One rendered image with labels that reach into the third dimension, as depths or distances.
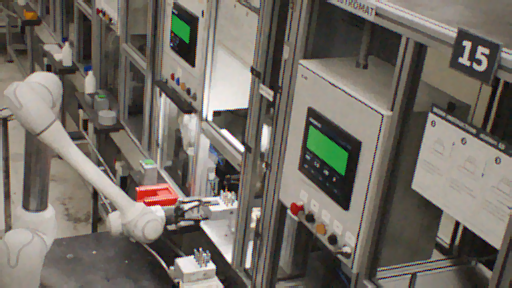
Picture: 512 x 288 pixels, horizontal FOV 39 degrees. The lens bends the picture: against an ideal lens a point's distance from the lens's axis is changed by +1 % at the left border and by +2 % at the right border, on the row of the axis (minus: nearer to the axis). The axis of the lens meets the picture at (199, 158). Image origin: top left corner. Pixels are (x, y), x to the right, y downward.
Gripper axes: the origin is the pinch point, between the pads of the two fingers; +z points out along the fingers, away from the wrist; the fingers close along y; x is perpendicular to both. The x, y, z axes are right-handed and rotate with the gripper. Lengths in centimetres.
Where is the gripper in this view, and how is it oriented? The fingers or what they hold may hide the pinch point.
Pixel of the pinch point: (210, 209)
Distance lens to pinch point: 279.1
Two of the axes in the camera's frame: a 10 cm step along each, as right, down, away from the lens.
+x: -4.0, -4.2, 8.2
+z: 9.2, -1.1, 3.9
